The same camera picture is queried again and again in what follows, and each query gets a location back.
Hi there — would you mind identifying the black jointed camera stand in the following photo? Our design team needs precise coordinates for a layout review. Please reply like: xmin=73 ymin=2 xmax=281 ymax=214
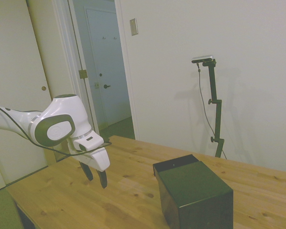
xmin=202 ymin=59 xmax=226 ymax=158

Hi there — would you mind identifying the black drawer cabinet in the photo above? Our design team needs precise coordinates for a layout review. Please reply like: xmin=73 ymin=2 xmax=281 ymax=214
xmin=156 ymin=160 xmax=234 ymax=229

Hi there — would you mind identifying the metal wall switch plate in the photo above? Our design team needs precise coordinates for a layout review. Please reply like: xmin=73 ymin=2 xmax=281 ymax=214
xmin=129 ymin=18 xmax=139 ymax=37

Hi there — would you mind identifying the white door with knob hole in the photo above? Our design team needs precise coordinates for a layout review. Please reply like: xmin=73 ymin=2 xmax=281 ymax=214
xmin=0 ymin=0 xmax=56 ymax=193

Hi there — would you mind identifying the pale blue hallway door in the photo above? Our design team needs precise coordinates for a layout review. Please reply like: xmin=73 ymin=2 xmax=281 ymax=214
xmin=84 ymin=8 xmax=132 ymax=131

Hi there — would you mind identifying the silver camera on stand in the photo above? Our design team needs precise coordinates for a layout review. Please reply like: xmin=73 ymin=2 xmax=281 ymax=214
xmin=191 ymin=55 xmax=215 ymax=64

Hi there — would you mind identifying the white door frame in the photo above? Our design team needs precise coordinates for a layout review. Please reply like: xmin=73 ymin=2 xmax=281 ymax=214
xmin=51 ymin=0 xmax=140 ymax=141

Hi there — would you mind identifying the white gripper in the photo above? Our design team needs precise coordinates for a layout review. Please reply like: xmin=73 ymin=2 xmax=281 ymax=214
xmin=68 ymin=141 xmax=111 ymax=190

